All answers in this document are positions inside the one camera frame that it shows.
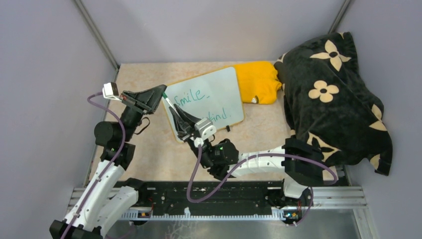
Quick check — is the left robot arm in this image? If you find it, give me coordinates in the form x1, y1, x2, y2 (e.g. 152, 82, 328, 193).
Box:
49, 82, 167, 239

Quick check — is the white marker pen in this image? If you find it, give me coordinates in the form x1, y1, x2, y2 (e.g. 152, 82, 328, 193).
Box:
164, 98, 177, 113

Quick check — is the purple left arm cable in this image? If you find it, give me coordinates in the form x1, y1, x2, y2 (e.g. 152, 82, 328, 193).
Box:
59, 92, 126, 239

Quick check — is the folded yellow cloth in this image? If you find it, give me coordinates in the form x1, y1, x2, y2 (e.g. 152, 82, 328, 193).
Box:
233, 61, 282, 105

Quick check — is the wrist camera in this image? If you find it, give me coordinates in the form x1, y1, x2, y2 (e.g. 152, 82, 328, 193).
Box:
102, 82, 120, 101
194, 118, 217, 140

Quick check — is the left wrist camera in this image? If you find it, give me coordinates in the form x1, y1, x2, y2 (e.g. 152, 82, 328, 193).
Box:
102, 82, 120, 101

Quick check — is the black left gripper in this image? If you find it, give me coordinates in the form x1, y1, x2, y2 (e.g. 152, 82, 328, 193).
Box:
120, 86, 169, 142

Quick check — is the black floral blanket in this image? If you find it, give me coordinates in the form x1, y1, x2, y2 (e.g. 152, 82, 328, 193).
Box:
274, 32, 393, 176

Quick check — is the right metal corner post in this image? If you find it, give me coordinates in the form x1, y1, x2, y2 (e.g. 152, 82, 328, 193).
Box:
328, 0, 352, 34

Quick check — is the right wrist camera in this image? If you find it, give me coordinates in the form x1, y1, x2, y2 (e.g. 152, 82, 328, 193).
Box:
194, 118, 217, 140

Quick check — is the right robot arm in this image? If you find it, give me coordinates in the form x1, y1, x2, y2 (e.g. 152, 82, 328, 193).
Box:
169, 105, 327, 205

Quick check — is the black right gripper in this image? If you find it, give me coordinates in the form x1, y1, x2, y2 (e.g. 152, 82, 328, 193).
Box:
171, 103, 215, 168

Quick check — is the left metal corner post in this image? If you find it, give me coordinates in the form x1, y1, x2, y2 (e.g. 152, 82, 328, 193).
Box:
72, 0, 120, 72

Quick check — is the yellow-framed whiteboard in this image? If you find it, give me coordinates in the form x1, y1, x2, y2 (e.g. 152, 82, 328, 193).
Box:
165, 67, 245, 129

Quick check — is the metal corner post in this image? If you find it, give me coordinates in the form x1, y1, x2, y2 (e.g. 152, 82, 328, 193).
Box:
72, 0, 120, 72
328, 0, 352, 34

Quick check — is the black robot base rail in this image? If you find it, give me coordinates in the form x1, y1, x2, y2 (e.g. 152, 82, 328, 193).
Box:
105, 179, 312, 227

